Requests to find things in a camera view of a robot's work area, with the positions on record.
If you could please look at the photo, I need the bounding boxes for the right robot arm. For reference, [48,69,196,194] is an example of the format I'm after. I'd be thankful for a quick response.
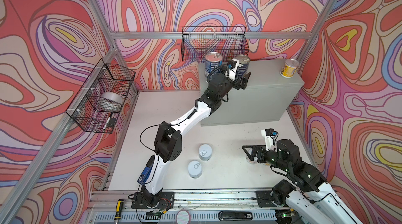
[242,128,361,224]

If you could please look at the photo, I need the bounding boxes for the chopped tomato can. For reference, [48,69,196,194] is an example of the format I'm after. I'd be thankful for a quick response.
[235,54,250,78]

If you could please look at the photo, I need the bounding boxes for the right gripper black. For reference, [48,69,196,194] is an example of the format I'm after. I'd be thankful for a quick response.
[242,144,290,173]

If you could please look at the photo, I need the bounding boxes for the teal can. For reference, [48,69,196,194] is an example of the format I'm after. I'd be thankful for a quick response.
[198,144,213,161]
[187,160,203,179]

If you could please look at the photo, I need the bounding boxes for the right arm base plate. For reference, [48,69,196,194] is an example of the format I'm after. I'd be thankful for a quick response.
[255,190,284,208]

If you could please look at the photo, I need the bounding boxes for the black barcode device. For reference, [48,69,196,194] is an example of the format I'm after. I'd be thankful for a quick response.
[218,211,253,221]

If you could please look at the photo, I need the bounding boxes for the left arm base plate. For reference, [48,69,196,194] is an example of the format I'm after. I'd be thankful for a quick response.
[128,191,175,210]

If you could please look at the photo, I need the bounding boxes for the back black wire basket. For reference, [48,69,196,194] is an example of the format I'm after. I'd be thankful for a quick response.
[181,25,249,63]

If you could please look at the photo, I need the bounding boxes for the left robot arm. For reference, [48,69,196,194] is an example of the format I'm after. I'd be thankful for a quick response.
[138,58,250,198]

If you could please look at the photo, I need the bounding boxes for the grey metal cabinet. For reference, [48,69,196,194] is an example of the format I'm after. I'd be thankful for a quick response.
[201,59,304,127]

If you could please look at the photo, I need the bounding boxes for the green circuit board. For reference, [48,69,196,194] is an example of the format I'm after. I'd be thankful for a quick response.
[145,211,164,220]

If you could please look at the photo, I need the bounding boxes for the large blue-label can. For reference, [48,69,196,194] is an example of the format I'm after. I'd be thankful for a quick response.
[204,52,223,77]

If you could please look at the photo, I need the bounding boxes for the yellow black screwdriver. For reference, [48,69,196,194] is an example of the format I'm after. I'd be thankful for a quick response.
[114,198,124,224]

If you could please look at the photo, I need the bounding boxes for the pink-label can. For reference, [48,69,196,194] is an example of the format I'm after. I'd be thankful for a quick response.
[246,158,257,165]

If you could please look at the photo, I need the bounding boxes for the blue stapler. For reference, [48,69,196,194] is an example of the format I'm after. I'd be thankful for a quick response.
[137,155,155,185]

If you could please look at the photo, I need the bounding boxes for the black wire basket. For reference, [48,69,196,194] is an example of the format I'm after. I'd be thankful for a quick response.
[181,25,249,63]
[66,60,136,133]

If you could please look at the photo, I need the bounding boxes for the teal can front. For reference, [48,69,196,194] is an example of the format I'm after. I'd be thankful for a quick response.
[187,160,203,179]

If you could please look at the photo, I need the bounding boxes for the small orange-label can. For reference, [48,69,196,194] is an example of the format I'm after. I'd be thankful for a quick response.
[280,58,299,78]

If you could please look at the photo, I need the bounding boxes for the left black wire basket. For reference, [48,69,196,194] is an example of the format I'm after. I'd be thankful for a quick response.
[66,60,136,133]

